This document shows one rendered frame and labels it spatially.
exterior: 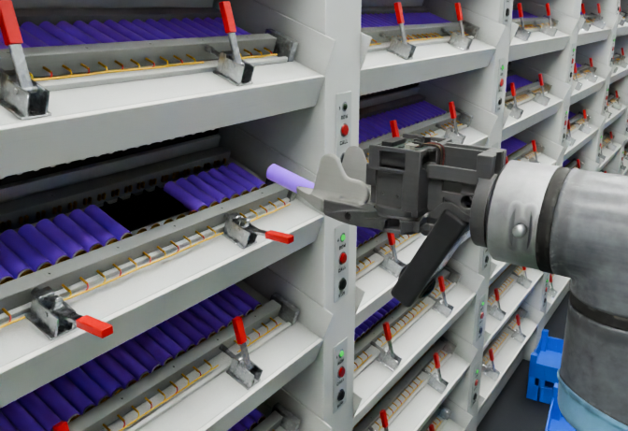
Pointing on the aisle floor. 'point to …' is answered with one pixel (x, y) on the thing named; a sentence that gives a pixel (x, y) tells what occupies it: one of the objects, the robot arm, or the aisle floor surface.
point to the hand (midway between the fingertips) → (313, 195)
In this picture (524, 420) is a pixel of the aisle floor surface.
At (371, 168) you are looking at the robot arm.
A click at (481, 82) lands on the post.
